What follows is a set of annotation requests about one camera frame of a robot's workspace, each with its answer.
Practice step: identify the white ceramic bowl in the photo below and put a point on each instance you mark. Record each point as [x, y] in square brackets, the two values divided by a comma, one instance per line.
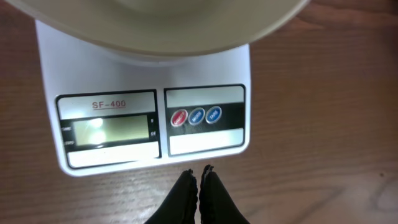
[170, 28]

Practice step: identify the white digital kitchen scale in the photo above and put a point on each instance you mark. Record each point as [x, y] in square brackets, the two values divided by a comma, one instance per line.
[111, 112]

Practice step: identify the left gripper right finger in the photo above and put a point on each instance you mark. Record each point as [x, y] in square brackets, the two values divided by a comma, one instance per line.
[216, 206]

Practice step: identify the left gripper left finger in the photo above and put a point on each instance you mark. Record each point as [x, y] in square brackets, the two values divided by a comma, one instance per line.
[180, 204]

